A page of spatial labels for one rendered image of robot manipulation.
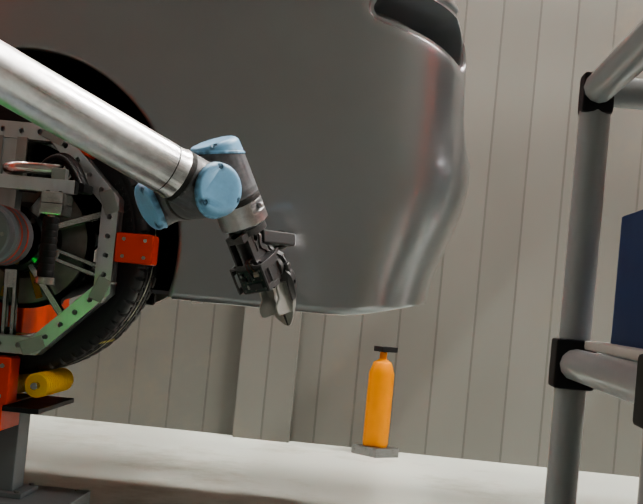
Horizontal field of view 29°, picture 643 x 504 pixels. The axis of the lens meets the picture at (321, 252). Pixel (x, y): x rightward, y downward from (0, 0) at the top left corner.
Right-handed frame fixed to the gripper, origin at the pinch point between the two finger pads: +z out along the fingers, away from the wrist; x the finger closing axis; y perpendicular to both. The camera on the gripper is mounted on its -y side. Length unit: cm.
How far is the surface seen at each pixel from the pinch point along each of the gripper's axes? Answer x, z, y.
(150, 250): -54, -7, -34
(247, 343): -258, 145, -317
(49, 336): -77, 3, -16
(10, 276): -91, -10, -26
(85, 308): -69, 0, -22
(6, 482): -101, 36, -6
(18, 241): -75, -21, -17
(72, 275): -85, -3, -39
